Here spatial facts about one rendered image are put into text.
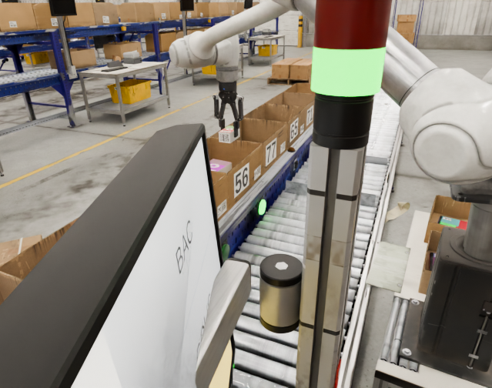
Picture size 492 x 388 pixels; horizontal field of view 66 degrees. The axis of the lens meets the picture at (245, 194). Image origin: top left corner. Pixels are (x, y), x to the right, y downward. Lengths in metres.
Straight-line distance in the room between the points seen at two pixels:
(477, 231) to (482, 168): 0.35
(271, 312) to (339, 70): 0.24
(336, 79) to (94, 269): 0.19
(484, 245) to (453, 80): 0.45
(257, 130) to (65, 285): 2.14
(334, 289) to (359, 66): 0.19
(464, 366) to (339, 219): 0.99
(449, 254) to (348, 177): 0.81
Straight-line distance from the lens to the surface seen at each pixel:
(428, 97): 0.79
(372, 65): 0.28
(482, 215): 1.06
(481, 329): 1.19
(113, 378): 0.18
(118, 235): 0.19
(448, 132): 0.73
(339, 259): 0.34
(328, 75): 0.28
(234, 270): 0.40
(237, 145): 1.91
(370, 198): 1.97
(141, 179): 0.25
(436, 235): 1.67
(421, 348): 1.26
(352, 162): 0.30
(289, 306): 0.39
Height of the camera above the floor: 1.65
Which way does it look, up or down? 26 degrees down
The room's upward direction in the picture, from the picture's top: 1 degrees counter-clockwise
